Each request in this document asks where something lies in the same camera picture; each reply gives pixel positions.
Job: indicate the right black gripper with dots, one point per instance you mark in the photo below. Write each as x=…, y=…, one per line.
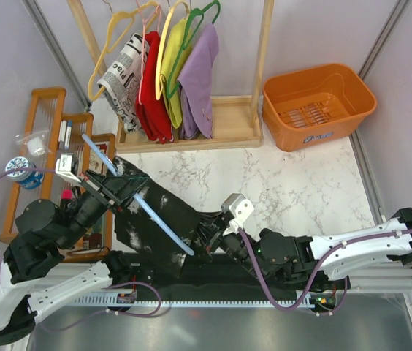
x=215, y=225

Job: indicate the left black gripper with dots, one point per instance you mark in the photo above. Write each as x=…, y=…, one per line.
x=119, y=189

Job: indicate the black white-stained trousers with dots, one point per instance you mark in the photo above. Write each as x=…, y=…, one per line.
x=155, y=235

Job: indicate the light blue hanger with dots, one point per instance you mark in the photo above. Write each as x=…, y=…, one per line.
x=154, y=216

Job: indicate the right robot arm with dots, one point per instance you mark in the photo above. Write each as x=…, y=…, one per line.
x=336, y=256

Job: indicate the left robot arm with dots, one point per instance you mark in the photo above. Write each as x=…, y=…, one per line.
x=44, y=229

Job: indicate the pink hanger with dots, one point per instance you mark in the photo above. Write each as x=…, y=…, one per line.
x=147, y=44

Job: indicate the red garment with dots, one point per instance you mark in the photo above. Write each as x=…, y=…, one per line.
x=151, y=111

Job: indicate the white marker pens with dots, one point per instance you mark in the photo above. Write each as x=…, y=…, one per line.
x=64, y=136

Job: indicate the blue white round tin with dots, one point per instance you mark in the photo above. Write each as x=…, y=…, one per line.
x=19, y=172

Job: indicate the clear plastic bag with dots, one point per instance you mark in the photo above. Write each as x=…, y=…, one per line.
x=35, y=142

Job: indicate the wooden clothes rack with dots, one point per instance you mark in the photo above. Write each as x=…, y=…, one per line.
x=235, y=119

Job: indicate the newspaper print garment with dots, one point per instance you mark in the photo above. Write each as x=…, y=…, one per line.
x=121, y=82

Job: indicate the purple garment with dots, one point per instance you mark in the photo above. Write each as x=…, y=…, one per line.
x=195, y=81

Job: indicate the yellow-green garment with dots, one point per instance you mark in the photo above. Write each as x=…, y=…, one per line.
x=172, y=64

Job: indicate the orange plastic basket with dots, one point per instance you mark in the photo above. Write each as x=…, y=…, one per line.
x=315, y=105

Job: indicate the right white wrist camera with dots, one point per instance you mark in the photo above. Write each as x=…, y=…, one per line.
x=237, y=209

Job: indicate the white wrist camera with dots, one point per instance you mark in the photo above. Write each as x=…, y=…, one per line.
x=237, y=209
x=66, y=168

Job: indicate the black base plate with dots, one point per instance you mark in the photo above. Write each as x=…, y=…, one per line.
x=222, y=279

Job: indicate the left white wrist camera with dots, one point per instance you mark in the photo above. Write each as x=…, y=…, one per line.
x=66, y=168

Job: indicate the white cable duct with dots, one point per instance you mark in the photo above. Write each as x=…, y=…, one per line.
x=114, y=299

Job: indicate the aluminium frame rail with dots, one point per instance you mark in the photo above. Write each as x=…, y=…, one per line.
x=382, y=279

